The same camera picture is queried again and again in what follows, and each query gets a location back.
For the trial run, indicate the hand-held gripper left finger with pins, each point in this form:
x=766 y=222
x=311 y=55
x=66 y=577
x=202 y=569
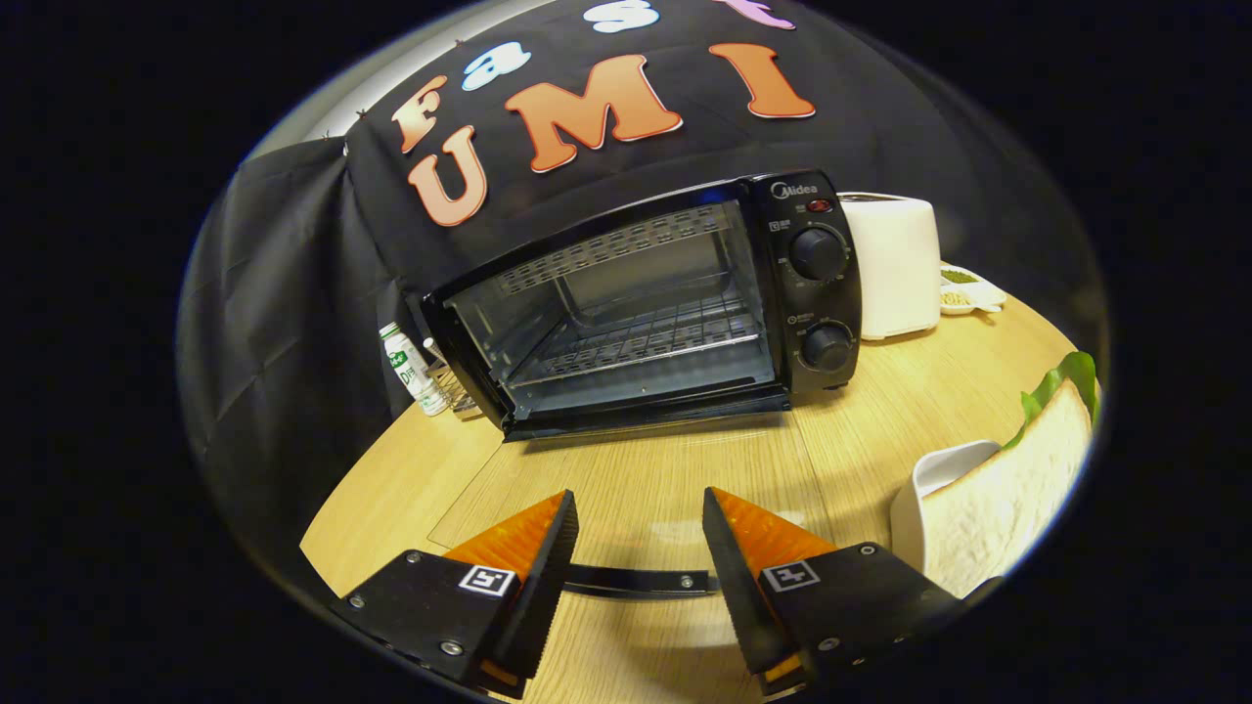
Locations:
x=538 y=587

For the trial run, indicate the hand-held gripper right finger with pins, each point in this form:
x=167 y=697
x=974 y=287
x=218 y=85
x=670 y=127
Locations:
x=734 y=587

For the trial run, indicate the small white green-label bottle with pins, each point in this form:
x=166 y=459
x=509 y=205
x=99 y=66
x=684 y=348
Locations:
x=411 y=367

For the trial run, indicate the lettuce bread sandwich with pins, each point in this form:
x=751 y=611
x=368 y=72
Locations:
x=1007 y=499

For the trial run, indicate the small white sectioned dish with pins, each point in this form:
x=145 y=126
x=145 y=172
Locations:
x=968 y=293

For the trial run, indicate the white sandwich dish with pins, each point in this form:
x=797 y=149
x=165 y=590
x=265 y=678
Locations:
x=919 y=489

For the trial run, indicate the white pop-up toaster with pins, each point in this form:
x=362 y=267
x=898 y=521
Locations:
x=895 y=264

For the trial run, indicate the black toaster oven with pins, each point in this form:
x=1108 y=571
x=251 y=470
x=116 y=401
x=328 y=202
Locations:
x=822 y=293

